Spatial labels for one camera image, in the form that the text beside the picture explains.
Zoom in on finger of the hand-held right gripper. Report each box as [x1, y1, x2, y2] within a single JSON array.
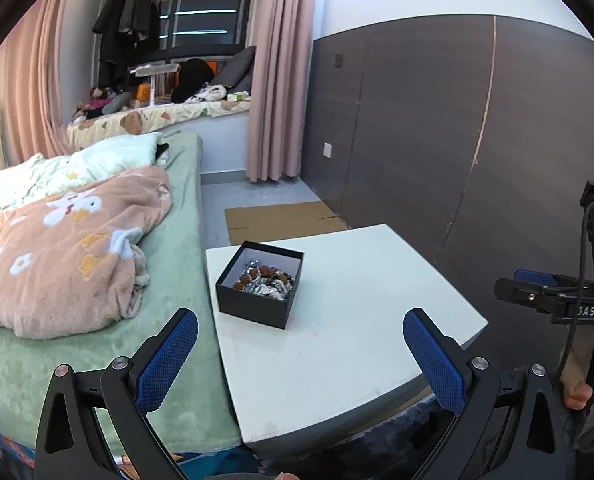
[[493, 269, 594, 314]]

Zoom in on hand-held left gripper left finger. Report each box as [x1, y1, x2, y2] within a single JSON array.
[[34, 307, 199, 480]]

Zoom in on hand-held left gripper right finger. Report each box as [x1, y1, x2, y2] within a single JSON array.
[[403, 307, 575, 480]]

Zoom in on black jewelry box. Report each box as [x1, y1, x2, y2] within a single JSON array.
[[215, 241, 305, 331]]

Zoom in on brown bead bracelet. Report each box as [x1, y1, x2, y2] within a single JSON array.
[[233, 266, 279, 290]]

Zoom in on thin silver bangles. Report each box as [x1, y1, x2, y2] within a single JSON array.
[[241, 282, 291, 302]]

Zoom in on person's beige clothing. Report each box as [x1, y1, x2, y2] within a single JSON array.
[[558, 327, 592, 388]]

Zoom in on white low table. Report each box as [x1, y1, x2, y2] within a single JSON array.
[[205, 224, 488, 460]]

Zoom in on peach floral blanket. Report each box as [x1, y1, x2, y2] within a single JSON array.
[[0, 165, 173, 341]]

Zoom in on green-sheeted bed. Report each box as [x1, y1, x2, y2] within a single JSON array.
[[0, 132, 258, 480]]

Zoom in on flat cardboard sheet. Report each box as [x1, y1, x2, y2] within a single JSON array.
[[224, 201, 351, 247]]

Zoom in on white green pillow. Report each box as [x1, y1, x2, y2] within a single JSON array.
[[0, 132, 164, 211]]

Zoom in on floral window seat cushion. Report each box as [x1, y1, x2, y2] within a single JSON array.
[[67, 99, 252, 151]]

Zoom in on plush toys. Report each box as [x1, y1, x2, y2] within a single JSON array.
[[74, 85, 134, 122]]

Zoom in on white spotted plush cushion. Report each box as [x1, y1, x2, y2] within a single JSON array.
[[184, 82, 229, 105]]

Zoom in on black bag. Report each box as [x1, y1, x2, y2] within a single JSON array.
[[171, 58, 216, 104]]

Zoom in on white desk lamp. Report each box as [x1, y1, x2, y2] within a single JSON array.
[[128, 62, 181, 107]]

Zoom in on grey pillow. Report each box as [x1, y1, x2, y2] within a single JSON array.
[[212, 46, 257, 92]]

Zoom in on pink curtain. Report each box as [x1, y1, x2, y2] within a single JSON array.
[[246, 0, 328, 184], [0, 0, 103, 167]]

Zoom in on hanging dark clothes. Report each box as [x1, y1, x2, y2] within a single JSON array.
[[92, 0, 161, 84]]

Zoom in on dark window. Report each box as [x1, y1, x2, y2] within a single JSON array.
[[149, 0, 256, 55]]

